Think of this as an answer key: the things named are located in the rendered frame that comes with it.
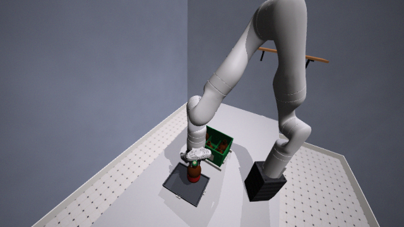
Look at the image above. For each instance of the dark green crate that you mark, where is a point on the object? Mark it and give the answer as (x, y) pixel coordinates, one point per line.
(216, 137)

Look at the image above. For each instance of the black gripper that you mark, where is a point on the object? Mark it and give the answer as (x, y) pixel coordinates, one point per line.
(183, 157)

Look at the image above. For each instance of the brown glass bottle with red label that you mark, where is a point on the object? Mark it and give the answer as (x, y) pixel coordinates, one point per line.
(193, 173)

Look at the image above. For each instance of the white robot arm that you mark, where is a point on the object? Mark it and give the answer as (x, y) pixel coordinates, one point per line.
(284, 22)

